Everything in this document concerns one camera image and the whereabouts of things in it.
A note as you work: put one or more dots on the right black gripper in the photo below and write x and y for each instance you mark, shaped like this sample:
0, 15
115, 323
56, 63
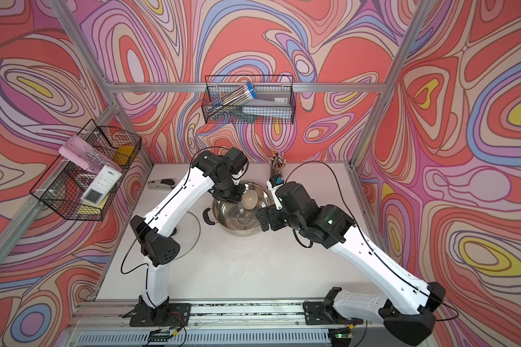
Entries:
272, 212

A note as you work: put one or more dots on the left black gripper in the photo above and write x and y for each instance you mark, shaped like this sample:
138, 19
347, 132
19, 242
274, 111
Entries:
237, 198

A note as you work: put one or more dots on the stainless steel pot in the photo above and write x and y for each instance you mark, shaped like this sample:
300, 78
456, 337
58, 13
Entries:
234, 217

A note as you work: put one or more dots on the glass pot lid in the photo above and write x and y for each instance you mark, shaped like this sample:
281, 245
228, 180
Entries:
187, 234

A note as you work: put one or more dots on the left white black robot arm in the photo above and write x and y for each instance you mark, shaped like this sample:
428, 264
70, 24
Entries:
208, 172

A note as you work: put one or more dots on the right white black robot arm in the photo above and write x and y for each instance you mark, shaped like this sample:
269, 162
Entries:
403, 303

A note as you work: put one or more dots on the clear pencil cup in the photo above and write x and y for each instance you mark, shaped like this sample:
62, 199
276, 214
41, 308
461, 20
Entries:
277, 162

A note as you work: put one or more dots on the black silver stapler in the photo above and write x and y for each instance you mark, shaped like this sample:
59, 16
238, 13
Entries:
161, 184

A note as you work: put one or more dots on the clear tube of pencils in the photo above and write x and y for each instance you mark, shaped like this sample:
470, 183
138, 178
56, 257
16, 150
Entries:
223, 101

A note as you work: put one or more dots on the grey white box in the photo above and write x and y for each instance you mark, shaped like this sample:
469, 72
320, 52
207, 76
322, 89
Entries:
269, 105

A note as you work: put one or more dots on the yellow sponge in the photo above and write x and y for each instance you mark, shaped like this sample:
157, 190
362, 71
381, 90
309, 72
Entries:
122, 156

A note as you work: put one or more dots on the white calculator device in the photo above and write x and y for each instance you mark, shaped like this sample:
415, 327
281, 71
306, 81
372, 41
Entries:
101, 186

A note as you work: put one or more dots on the green circuit board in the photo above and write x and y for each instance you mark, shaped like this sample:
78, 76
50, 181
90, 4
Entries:
161, 336

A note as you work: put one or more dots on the back black wire basket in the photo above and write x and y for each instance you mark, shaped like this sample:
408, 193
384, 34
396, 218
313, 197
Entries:
281, 85

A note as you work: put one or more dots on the black wire basket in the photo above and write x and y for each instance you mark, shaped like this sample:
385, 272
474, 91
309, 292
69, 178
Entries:
281, 85
62, 185

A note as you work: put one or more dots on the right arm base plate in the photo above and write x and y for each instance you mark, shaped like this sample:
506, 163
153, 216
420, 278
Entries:
318, 313

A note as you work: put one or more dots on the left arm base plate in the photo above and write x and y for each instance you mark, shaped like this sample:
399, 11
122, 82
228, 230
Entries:
166, 315

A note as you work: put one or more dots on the left black wire basket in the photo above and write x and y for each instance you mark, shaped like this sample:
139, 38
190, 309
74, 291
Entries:
62, 185

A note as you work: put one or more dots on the aluminium front rail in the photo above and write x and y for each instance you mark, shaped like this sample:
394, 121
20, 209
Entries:
252, 322

